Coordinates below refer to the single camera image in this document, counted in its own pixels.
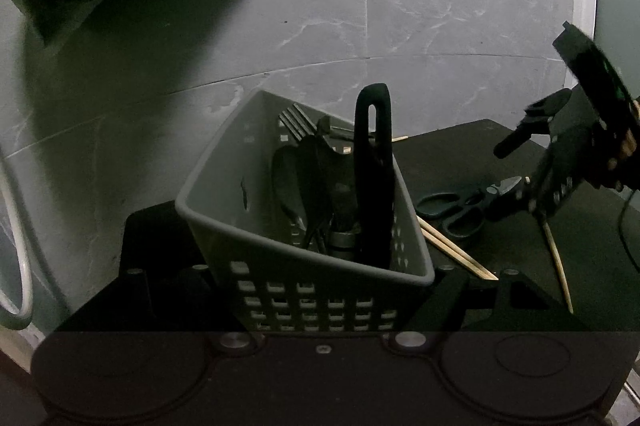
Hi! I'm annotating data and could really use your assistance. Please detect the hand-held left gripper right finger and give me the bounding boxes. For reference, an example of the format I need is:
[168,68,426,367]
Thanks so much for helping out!
[382,266,586,352]

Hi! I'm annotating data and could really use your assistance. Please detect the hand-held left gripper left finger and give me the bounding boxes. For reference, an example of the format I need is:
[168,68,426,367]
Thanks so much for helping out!
[55,263,261,352]

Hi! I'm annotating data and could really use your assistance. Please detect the dark green handled knife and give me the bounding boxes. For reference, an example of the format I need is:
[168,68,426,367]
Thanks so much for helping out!
[353,83,394,268]

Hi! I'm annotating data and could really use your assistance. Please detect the black cable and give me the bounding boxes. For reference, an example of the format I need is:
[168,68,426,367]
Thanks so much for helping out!
[616,192,640,272]

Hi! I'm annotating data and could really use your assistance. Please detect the metal spoon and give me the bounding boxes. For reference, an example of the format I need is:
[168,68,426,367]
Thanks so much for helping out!
[271,145,313,232]

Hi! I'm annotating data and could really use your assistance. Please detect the dark green handled scissors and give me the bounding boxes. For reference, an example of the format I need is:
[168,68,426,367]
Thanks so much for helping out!
[415,176,526,240]

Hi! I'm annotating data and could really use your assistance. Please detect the white hose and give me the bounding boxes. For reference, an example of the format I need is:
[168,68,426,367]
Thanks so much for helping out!
[0,146,34,331]

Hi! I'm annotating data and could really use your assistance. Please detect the metal fork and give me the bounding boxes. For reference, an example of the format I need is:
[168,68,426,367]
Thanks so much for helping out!
[277,102,318,143]

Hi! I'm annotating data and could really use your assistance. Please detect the black peeler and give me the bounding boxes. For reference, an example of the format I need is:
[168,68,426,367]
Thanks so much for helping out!
[299,116,363,259]

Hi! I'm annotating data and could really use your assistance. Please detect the grey plastic basket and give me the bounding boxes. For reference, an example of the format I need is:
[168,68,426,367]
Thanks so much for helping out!
[175,88,436,333]

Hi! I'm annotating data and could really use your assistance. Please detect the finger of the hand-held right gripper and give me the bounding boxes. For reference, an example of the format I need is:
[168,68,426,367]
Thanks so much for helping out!
[527,126,596,217]
[494,88,573,159]

